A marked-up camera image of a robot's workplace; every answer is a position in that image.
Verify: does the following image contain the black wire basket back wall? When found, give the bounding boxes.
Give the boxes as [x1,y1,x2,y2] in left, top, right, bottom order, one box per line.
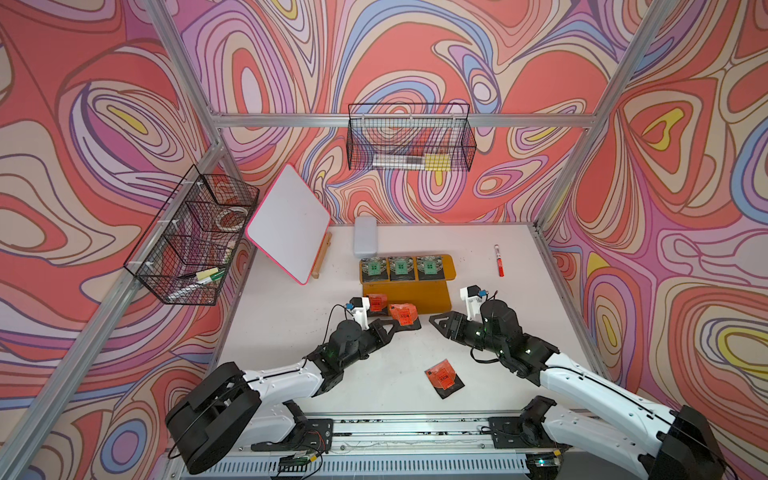
[346,101,477,172]

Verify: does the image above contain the black wire basket wall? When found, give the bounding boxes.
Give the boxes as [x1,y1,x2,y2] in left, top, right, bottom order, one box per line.
[346,101,477,172]
[123,166,260,306]

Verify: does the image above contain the wooden easel stand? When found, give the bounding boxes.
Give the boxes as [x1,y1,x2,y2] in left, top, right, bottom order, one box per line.
[310,231,332,279]

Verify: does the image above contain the red marker pen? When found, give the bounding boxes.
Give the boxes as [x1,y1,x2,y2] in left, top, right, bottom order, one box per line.
[494,244,505,278]

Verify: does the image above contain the yellow wooden two-tier shelf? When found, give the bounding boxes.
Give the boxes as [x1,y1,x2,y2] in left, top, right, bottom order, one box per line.
[359,254,456,315]

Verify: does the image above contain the white board with pink edge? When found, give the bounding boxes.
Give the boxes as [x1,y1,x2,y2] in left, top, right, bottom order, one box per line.
[245,164,331,285]

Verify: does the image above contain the tape roll in basket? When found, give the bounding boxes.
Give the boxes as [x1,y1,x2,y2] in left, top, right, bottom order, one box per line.
[214,206,248,233]

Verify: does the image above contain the black wire basket left wall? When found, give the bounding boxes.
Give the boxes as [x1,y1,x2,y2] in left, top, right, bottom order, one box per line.
[123,166,260,306]

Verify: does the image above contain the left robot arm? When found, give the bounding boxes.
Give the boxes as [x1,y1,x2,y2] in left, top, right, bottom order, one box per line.
[166,319,421,475]

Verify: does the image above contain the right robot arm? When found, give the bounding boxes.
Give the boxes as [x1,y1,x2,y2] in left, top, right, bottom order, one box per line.
[430,299,727,479]

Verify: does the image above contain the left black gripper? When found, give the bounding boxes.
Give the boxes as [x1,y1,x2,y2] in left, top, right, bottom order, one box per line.
[338,319,399,373]

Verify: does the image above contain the white plastic box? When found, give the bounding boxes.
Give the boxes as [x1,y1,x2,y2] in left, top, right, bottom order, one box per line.
[353,216,378,259]

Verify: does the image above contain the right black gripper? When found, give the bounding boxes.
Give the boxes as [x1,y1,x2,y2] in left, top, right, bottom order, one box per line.
[429,311,506,355]

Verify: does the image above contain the red tea bag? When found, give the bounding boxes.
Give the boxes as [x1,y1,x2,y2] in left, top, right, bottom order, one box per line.
[425,359,465,399]
[367,294,389,317]
[388,303,421,330]

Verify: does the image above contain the yellow sticky notes in basket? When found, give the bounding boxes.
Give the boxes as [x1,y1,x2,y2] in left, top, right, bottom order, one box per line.
[422,153,452,172]

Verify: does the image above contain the green yellow markers in basket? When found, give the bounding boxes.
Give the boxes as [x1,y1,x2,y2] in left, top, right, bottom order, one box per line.
[177,267,227,284]

